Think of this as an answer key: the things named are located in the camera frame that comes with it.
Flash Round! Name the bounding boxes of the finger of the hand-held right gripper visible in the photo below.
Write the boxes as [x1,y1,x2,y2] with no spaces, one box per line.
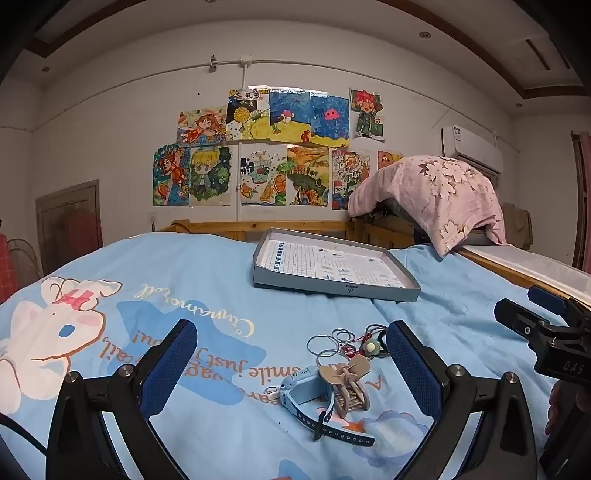
[493,298,561,344]
[527,285,591,320]

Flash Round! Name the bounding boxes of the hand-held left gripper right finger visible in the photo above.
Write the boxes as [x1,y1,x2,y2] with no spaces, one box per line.
[385,320,541,480]

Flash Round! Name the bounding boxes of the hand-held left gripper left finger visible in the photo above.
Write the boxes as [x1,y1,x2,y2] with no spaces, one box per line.
[46,318,199,480]

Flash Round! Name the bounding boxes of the brown cord bracelet with beads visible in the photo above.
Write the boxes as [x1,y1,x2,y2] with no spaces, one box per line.
[342,323,391,361]

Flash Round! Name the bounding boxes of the beige hair claw clip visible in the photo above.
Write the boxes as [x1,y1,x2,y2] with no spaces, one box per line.
[316,356,371,420]

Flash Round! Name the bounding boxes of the linked silver rings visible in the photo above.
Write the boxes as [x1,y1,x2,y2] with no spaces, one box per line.
[308,328,354,365]

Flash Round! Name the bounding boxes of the light blue smartwatch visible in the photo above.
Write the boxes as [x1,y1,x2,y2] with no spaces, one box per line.
[276,364,376,448]

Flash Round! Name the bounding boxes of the grey cardboard tray box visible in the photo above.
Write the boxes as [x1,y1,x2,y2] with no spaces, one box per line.
[252,227,422,303]

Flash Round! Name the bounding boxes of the person's right hand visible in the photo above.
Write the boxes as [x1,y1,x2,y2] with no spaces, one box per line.
[547,381,575,437]

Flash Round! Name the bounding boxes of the beige hanging clothing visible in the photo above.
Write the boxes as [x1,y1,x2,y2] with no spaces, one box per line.
[501,202,534,252]

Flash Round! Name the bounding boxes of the grey folded bedding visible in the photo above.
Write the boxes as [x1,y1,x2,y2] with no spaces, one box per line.
[466,228,504,245]

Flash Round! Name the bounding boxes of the light blue printed bedsheet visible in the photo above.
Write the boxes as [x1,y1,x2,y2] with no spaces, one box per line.
[0,231,591,480]

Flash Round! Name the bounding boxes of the red curtain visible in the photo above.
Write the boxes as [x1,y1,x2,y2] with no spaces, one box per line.
[571,131,591,273]

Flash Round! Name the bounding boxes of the wooden bed headboard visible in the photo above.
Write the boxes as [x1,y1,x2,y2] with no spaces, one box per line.
[159,219,416,247]

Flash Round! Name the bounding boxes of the pink floral blanket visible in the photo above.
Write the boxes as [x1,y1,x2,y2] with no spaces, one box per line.
[348,155,506,259]

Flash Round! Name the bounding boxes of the dark clothes pile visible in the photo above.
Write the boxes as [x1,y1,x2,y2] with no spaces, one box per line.
[369,203,416,227]

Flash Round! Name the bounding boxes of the white air conditioner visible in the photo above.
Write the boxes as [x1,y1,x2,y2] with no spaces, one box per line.
[441,124,504,175]

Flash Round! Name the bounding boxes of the brown wooden door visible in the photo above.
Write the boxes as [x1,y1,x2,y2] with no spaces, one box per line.
[36,180,103,278]

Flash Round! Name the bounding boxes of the round standing fan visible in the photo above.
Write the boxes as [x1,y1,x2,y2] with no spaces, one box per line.
[7,239,41,287]

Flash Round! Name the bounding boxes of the red checked cloth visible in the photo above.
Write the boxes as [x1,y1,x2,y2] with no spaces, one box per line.
[0,233,14,301]

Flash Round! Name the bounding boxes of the wooden bed side rail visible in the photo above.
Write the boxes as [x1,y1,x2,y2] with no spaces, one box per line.
[457,249,591,310]

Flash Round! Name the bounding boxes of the black cable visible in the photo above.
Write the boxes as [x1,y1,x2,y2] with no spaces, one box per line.
[0,412,49,462]

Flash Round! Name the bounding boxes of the group of wall drawings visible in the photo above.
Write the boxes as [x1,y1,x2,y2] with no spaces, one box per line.
[152,85,404,210]

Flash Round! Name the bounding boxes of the white wall conduit pipe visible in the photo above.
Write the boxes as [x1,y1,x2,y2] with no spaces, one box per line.
[0,54,458,232]

